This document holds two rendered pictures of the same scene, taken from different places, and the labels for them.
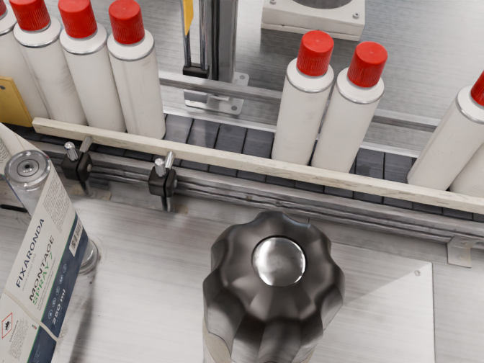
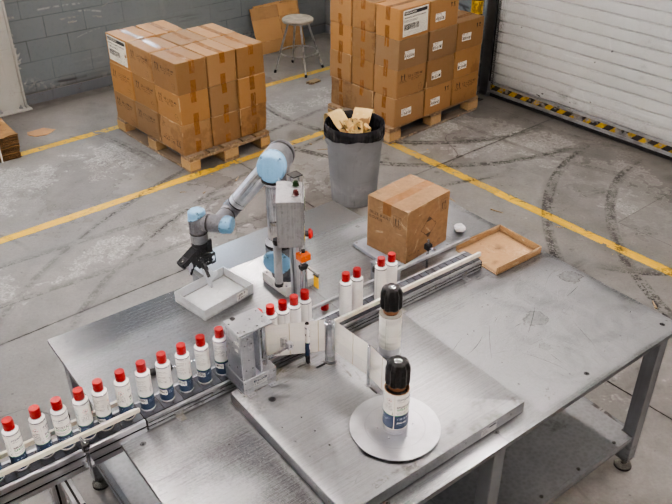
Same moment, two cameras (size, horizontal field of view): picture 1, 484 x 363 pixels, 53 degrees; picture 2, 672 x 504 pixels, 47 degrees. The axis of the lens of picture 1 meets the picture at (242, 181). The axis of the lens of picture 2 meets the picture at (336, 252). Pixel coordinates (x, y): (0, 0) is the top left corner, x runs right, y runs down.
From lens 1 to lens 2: 2.58 m
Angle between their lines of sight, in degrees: 39
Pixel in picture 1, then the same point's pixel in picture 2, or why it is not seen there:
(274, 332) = (398, 293)
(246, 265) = (389, 289)
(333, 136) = (357, 295)
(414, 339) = (410, 324)
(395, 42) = (327, 276)
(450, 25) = (335, 262)
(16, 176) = (330, 323)
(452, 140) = (381, 278)
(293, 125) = (348, 298)
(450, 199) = not seen: hidden behind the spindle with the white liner
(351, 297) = not seen: hidden behind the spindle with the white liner
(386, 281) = not seen: hidden behind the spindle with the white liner
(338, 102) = (356, 284)
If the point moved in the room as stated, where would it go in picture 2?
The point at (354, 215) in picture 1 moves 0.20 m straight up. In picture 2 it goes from (372, 316) to (373, 276)
